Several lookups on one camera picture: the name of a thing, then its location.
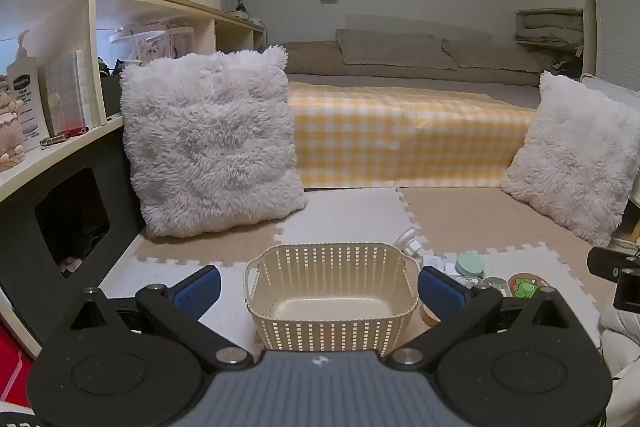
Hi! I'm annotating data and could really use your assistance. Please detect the beige bed pillow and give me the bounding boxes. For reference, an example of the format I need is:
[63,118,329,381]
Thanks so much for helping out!
[442,38,541,72]
[336,29,458,71]

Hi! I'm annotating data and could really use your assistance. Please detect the round cork coaster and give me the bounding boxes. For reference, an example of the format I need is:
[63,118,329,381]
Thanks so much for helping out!
[420,302,442,327]

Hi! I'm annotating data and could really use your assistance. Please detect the black cabinet panel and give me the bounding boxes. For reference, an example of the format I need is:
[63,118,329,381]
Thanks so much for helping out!
[0,127,146,358]

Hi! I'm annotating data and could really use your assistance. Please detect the large white fluffy pillow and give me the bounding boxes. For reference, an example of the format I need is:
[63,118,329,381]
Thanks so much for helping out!
[120,46,308,239]

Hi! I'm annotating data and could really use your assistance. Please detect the white door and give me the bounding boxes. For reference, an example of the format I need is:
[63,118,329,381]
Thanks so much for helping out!
[582,0,640,80]

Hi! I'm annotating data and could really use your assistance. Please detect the white cloth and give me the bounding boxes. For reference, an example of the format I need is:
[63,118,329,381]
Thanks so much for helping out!
[597,307,640,378]

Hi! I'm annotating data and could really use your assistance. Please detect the cream perforated plastic basket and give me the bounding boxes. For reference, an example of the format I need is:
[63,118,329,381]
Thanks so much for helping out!
[243,243,422,358]

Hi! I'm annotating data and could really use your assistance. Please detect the small grey case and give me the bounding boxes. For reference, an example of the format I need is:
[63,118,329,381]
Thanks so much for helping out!
[482,277,511,299]

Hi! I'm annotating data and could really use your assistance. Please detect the pink knitted figurine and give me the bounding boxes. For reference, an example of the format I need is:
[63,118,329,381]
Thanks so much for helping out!
[0,74,26,172]

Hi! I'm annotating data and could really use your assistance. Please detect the green round lid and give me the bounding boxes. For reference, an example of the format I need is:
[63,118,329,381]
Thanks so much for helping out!
[456,253,483,279]

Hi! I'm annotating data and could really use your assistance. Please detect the clear plastic container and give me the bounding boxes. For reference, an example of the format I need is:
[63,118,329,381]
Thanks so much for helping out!
[110,27,195,62]

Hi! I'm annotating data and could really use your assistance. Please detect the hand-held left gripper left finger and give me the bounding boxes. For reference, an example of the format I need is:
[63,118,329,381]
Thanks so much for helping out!
[45,265,256,370]

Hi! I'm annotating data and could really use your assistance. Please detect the stack of folded bedding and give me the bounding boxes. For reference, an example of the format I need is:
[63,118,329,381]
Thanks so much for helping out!
[516,8,585,50]

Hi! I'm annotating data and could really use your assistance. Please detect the white suction cup hook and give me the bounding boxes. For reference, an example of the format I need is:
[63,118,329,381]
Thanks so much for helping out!
[392,227,426,258]

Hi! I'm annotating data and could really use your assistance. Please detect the white lotion pump bottle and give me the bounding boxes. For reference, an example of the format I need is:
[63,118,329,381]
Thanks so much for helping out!
[6,30,48,152]

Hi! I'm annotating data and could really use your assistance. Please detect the white checkered book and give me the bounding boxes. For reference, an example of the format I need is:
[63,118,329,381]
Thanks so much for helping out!
[39,50,93,138]

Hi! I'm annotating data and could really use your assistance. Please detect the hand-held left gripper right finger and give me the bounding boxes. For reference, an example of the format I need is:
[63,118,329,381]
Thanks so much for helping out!
[386,266,593,370]

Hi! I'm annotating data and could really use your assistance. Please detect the foam puzzle mat tiles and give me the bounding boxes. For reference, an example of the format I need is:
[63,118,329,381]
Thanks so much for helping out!
[100,187,621,358]

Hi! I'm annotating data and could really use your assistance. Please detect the red box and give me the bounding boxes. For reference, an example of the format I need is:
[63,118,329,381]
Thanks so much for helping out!
[0,314,38,408]

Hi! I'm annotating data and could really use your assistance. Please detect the yellow checkered mattress cover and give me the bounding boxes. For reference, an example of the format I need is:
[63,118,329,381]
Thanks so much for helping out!
[287,81,536,188]

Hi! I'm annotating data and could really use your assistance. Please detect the beige bed sheet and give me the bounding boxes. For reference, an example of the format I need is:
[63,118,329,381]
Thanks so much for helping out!
[287,74,543,110]

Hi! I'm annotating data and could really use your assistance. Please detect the round frog picture coaster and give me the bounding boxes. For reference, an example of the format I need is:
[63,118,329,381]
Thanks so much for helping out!
[507,273,551,299]

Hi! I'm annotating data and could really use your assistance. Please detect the white wooden shelf unit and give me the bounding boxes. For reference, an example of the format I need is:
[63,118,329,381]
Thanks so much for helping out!
[0,0,268,202]

